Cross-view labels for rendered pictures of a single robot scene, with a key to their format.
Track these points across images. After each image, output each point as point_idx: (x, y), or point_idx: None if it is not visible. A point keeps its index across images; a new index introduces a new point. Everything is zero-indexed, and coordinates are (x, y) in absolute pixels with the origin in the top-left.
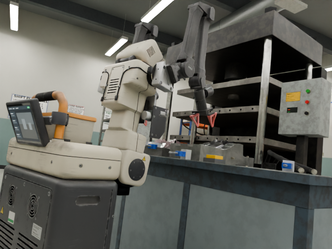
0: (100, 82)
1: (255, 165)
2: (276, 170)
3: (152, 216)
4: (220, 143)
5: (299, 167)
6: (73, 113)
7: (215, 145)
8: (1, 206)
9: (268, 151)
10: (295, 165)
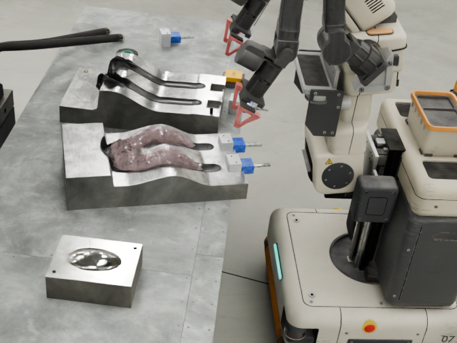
0: (392, 72)
1: (1, 89)
2: (54, 64)
3: None
4: (126, 73)
5: (121, 35)
6: (443, 91)
7: (141, 81)
8: None
9: (29, 46)
10: (113, 36)
